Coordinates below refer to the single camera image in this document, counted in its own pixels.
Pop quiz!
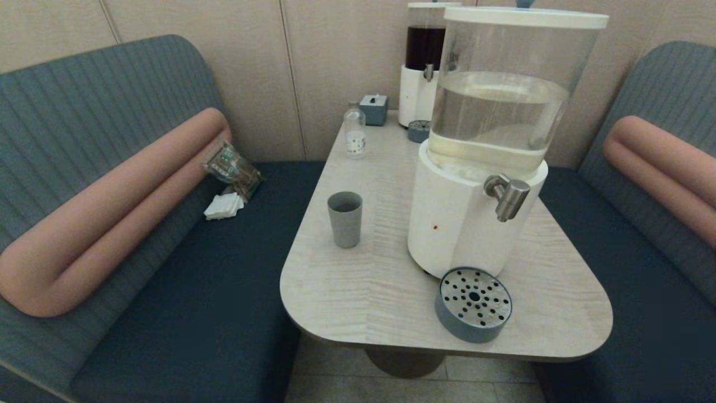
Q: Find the clear water dispenser white base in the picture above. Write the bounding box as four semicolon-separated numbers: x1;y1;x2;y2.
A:
407;6;610;279

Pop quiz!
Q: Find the small clear plastic bottle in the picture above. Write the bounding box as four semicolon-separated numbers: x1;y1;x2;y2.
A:
343;101;366;160

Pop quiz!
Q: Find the blue ribbed bench sofa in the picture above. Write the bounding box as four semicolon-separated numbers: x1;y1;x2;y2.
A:
0;34;325;403
531;40;716;403

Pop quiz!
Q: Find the pink bolster cushion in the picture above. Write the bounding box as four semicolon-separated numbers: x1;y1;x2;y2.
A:
603;116;716;251
0;107;233;318

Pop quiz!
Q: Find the metal water dispenser tap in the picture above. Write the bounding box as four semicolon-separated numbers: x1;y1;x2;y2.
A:
484;174;531;223

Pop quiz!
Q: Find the small blue square box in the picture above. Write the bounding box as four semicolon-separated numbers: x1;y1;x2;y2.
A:
359;93;388;126

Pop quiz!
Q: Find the dark drink dispenser white base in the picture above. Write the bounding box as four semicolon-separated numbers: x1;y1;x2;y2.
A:
398;2;448;129

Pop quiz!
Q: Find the large round perforated drip tray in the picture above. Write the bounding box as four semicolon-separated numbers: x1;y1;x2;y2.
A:
435;266;513;344

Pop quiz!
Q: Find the grey-blue plastic cup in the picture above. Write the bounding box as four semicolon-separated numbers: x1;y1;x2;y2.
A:
327;191;364;249

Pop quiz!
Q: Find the white paper napkins stack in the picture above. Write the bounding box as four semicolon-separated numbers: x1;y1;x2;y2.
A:
202;193;246;221

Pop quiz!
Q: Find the crinkled snack bag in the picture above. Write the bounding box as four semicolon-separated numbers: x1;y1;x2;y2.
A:
201;141;263;202

